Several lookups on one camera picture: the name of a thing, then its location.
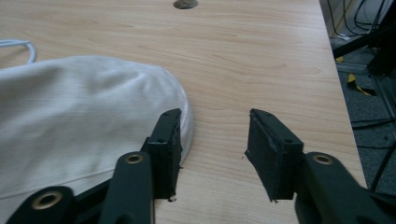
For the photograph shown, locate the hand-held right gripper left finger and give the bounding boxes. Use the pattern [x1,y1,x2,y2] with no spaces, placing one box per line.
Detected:
[141,107,183,201]

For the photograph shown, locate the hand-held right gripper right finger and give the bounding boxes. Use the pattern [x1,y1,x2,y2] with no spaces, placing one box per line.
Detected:
[244,108,304,203]

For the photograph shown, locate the white cloth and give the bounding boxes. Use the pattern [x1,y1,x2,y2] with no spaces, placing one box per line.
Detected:
[0,55,194,224]

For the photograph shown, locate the yellow and black tape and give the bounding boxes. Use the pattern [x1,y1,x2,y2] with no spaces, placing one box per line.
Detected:
[346,73,377,97]

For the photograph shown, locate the black metal stand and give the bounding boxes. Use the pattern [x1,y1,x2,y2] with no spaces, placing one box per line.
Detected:
[332,0,396,77]

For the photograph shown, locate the round cable hole grommet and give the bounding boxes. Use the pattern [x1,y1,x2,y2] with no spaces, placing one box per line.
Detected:
[173,0,199,10]

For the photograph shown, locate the black cables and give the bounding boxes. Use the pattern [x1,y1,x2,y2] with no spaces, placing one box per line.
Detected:
[326,0,394,37]

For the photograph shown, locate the white cable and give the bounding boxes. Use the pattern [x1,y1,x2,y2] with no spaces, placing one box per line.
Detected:
[0,38,37,64]

